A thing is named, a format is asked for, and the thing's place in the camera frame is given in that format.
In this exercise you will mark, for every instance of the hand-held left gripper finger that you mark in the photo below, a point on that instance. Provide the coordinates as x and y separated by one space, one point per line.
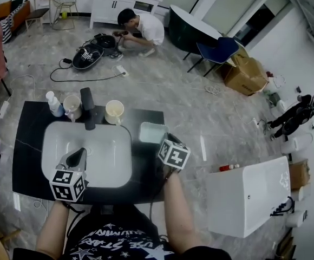
81 162
68 160

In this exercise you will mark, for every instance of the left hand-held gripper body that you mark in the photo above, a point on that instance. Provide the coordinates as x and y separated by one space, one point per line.
67 185

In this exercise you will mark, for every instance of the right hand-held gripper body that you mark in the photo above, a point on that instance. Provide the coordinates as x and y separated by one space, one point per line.
174 154

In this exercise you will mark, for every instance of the pale green rectangular tray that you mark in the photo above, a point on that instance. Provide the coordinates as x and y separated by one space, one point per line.
151 133

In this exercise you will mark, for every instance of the person's left forearm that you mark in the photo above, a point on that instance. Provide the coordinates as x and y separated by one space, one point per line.
52 226

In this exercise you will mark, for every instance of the person's right forearm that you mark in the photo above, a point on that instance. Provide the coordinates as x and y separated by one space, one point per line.
180 213

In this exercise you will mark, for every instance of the white sink basin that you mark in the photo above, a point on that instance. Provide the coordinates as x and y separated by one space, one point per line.
105 156

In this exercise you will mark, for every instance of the black top vanity cabinet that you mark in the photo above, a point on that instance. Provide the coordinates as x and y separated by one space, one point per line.
29 150

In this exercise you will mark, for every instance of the red bottle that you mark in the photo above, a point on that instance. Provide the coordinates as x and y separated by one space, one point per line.
227 168

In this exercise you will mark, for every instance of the white pump bottle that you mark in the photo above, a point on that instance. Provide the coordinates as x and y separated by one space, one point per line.
54 106

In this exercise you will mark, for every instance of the black sink faucet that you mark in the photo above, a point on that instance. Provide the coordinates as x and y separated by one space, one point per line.
88 104

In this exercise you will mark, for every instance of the person's black star print shirt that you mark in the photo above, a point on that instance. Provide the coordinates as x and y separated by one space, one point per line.
119 237

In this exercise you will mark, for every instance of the white bathtub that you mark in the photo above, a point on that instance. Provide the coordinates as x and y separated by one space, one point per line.
243 196

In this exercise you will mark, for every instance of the white power strip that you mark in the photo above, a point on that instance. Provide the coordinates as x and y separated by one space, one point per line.
3 109
121 71

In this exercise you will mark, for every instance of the open black case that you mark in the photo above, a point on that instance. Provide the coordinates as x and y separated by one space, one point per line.
88 58

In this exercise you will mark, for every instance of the large cardboard box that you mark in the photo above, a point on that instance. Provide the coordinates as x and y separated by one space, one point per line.
243 74

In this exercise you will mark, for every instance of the blue chair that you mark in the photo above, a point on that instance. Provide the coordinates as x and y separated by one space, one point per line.
219 50

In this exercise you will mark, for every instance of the black bathtub faucet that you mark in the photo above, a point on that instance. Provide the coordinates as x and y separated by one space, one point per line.
284 207

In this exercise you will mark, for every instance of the small cardboard box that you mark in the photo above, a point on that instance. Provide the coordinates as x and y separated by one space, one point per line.
299 175

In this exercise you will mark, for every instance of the wooden stool chair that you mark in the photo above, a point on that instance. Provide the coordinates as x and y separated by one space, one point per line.
38 12

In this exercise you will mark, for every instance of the sofa with orange cushions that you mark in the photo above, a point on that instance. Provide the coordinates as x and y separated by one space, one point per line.
16 13

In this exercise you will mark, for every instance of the white cabinet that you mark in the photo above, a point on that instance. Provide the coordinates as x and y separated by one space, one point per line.
105 5

